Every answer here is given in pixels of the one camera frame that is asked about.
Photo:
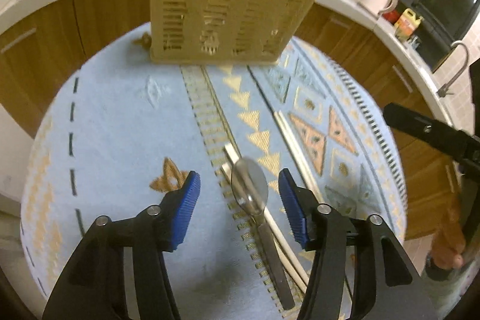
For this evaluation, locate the blue patterned tablecloth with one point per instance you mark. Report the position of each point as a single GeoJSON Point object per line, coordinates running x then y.
{"type": "Point", "coordinates": [123, 140]}

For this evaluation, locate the person's right hand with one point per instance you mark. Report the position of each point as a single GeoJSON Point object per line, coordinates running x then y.
{"type": "Point", "coordinates": [448, 237]}

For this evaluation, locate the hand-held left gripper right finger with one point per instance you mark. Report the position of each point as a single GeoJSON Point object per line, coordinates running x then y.
{"type": "Point", "coordinates": [292, 207]}

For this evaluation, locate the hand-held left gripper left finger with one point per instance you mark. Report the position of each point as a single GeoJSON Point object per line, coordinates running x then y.
{"type": "Point", "coordinates": [185, 203]}

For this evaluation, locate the yellow oil bottle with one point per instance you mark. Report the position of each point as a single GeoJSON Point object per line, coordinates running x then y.
{"type": "Point", "coordinates": [407, 24]}

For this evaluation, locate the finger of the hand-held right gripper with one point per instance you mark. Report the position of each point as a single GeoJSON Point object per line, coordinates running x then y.
{"type": "Point", "coordinates": [420, 121]}

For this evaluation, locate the red container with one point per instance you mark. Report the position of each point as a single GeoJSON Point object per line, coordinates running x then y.
{"type": "Point", "coordinates": [390, 17]}

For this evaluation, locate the long metal spoon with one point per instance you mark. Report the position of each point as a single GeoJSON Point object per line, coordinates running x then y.
{"type": "Point", "coordinates": [249, 185]}

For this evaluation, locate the steel faucet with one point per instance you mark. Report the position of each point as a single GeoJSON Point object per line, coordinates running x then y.
{"type": "Point", "coordinates": [442, 91]}

